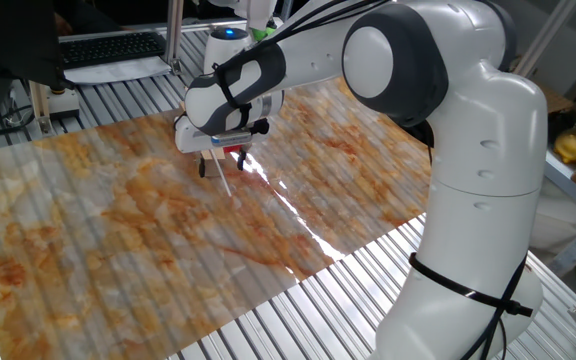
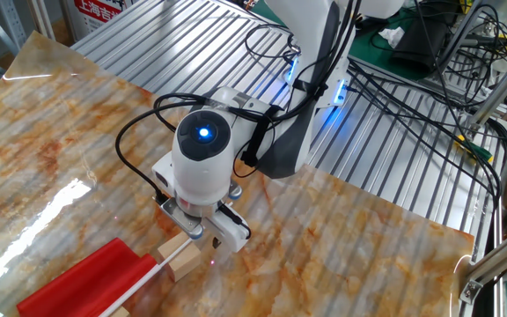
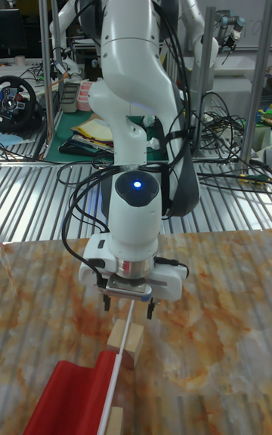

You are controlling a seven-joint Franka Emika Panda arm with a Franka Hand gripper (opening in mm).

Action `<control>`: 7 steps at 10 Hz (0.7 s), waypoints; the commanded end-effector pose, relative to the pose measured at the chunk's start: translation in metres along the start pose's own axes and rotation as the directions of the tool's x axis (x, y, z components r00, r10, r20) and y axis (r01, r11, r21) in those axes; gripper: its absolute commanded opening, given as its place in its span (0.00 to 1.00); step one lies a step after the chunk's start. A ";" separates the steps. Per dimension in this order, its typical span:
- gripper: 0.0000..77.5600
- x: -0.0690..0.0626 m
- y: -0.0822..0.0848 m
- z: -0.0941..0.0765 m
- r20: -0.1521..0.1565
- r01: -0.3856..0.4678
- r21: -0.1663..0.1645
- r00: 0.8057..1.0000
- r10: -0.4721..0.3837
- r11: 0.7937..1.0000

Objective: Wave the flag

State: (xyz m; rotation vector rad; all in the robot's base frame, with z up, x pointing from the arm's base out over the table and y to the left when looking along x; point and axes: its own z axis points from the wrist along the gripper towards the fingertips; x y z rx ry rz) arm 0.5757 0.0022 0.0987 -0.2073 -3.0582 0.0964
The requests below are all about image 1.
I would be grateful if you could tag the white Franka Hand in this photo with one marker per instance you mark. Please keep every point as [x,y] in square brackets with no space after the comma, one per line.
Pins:
[190,140]

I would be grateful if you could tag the red flag with white stick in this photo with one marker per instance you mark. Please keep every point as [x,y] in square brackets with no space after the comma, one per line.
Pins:
[222,175]

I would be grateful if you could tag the white Franka Panda arm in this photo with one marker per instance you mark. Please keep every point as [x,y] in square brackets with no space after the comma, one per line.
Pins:
[468,150]

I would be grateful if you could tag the person's bare hand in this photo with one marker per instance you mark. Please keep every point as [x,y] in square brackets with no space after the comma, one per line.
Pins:
[64,26]

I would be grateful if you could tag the orange marble pattern mat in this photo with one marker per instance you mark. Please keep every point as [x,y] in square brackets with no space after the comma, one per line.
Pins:
[143,225]

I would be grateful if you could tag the white paper sheet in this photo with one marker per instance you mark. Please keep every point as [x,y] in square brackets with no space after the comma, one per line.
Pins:
[118,70]

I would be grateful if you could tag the black computer keyboard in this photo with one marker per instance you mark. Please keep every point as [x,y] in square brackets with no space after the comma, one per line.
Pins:
[113,49]

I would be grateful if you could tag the person in black clothing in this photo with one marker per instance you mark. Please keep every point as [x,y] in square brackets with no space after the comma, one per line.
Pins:
[8,40]

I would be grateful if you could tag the yellow toy fruit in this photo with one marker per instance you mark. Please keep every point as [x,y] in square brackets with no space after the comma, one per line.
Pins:
[570,145]

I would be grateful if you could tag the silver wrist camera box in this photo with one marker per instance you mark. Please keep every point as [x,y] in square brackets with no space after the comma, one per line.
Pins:
[233,138]

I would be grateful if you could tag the short aluminium post with bracket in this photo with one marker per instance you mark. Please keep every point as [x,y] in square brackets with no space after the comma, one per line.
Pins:
[60,102]

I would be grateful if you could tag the slanted aluminium support post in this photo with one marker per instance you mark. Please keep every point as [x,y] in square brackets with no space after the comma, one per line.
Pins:
[548,35]

